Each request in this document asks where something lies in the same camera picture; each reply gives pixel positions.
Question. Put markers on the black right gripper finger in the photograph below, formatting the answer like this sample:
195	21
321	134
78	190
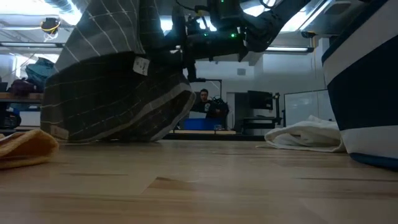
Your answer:
191	70

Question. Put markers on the grey checked towel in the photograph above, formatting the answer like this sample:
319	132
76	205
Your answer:
109	99

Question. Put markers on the white towel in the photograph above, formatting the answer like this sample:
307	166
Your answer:
308	135

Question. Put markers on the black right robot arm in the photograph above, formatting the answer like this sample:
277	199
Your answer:
270	21

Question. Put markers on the yellow towel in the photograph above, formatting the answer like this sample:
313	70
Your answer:
25	149

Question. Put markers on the person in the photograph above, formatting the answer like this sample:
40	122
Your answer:
206	104

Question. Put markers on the blue plastic bin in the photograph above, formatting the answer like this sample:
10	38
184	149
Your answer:
202	124

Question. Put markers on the wooden top work table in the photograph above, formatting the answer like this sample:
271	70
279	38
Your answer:
202	132

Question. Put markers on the black computer monitor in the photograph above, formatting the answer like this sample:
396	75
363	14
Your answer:
260	99

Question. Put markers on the long ceiling light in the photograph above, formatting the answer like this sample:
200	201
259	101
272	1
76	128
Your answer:
289	49
31	44

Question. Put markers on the whiteboard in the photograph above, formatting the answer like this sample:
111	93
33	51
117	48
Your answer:
308	107

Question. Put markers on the pile of blue towels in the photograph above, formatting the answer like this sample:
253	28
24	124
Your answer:
40	73

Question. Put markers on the navy fabric storage bin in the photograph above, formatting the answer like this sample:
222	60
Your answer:
363	93

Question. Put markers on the purple bag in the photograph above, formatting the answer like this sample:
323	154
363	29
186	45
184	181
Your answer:
22	87

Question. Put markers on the wheeled grey metal workbench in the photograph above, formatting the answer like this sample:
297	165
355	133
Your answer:
21	97

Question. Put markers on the black aluminium table frame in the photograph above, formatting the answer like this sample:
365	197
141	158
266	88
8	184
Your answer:
217	137

